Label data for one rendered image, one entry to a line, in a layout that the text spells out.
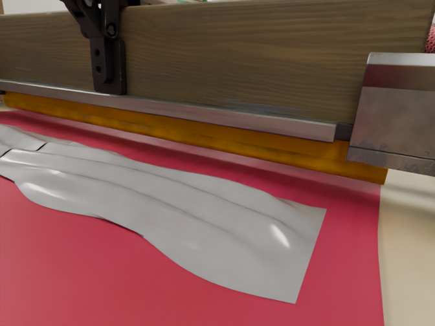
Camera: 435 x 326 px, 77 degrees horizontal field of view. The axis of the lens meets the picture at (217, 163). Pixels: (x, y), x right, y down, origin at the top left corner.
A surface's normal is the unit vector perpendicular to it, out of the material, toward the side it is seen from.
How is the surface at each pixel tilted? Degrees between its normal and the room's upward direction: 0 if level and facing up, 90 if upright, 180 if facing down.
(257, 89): 90
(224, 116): 90
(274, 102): 90
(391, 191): 0
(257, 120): 90
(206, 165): 0
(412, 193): 0
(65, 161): 31
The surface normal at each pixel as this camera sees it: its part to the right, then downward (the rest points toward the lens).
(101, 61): -0.47, 0.24
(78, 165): -0.10, -0.64
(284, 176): 0.07, -0.95
